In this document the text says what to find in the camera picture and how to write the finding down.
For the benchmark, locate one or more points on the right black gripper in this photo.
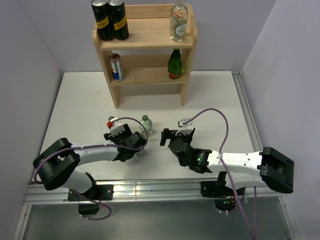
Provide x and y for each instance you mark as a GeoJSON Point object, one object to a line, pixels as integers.
{"type": "Point", "coordinates": [167, 133]}

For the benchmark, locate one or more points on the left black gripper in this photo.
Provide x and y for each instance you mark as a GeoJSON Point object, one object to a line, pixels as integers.
{"type": "Point", "coordinates": [127, 133]}

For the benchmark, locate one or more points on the blue silver energy can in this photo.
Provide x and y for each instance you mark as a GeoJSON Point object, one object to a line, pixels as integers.
{"type": "Point", "coordinates": [116, 67]}

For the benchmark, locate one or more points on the green glass bottle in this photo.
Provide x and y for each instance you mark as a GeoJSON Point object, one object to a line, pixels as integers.
{"type": "Point", "coordinates": [174, 66]}

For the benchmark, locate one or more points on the clear soda bottle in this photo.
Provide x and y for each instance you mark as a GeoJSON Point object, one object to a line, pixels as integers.
{"type": "Point", "coordinates": [178, 21]}

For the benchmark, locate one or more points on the silver can red tab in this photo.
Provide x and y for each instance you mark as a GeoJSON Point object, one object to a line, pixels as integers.
{"type": "Point", "coordinates": [140, 153]}

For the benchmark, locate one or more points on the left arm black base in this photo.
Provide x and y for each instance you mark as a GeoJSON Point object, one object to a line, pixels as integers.
{"type": "Point", "coordinates": [90, 204]}

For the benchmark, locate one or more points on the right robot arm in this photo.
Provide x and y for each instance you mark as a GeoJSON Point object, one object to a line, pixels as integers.
{"type": "Point", "coordinates": [268, 167]}

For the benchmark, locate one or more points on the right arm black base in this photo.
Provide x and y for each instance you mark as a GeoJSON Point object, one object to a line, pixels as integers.
{"type": "Point", "coordinates": [215, 189]}

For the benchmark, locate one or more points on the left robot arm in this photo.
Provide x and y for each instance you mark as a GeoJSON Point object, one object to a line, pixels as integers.
{"type": "Point", "coordinates": [56, 166]}

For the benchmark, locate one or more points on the wooden three-tier shelf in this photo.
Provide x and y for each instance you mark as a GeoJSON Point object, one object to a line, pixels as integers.
{"type": "Point", "coordinates": [148, 26]}

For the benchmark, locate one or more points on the clear bottle green cap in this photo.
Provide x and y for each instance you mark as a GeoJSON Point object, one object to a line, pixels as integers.
{"type": "Point", "coordinates": [146, 127]}

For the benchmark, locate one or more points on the left black tall can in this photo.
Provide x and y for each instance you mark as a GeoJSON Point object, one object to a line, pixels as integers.
{"type": "Point", "coordinates": [101, 14]}

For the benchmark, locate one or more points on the black tall can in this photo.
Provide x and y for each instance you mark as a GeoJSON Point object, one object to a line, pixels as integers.
{"type": "Point", "coordinates": [101, 14]}
{"type": "Point", "coordinates": [119, 19]}

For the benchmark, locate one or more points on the right black tall can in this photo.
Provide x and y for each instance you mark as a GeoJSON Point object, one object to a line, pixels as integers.
{"type": "Point", "coordinates": [119, 19]}

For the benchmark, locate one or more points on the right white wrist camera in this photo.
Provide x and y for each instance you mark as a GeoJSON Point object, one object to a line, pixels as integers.
{"type": "Point", "coordinates": [185, 126]}

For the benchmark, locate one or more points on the front aluminium rail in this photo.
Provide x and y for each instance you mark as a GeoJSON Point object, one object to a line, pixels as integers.
{"type": "Point", "coordinates": [125, 191]}

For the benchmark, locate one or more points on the aluminium rail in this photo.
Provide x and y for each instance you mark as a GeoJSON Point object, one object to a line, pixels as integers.
{"type": "Point", "coordinates": [247, 113]}
{"type": "Point", "coordinates": [125, 191]}

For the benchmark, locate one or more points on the right aluminium rail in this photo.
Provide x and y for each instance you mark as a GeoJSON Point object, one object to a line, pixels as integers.
{"type": "Point", "coordinates": [247, 113]}

